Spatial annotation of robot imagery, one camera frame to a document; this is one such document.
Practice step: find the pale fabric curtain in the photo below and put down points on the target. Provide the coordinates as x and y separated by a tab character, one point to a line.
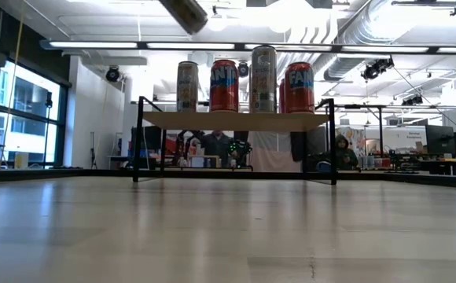
271	153

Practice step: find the person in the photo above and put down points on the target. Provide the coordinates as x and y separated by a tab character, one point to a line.
344	155
216	147

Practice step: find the black track spotlight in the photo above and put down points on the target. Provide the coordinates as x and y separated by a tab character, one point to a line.
377	68
412	100

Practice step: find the silver ceiling duct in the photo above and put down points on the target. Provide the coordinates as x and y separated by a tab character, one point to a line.
369	23

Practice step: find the large window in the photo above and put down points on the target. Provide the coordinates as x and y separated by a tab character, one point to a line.
35	118

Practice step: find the red Fanta can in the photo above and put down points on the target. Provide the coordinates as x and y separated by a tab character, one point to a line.
224	90
282	98
299	94

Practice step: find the black aluminium rig frame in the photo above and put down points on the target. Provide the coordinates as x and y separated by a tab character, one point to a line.
428	181

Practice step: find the background black rig frame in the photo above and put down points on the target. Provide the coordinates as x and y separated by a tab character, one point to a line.
380	129

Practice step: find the black round ceiling speaker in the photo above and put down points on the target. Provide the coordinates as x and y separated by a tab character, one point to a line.
112	74
243	69

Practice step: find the white Celsius can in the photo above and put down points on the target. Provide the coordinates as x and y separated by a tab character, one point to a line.
187	86
186	13
263	78

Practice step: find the linear ceiling light strip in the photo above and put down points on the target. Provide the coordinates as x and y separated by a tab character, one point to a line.
385	49

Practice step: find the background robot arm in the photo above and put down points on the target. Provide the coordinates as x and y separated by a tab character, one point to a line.
239	148

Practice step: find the wooden shelf black frame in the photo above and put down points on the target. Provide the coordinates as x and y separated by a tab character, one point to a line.
232	122

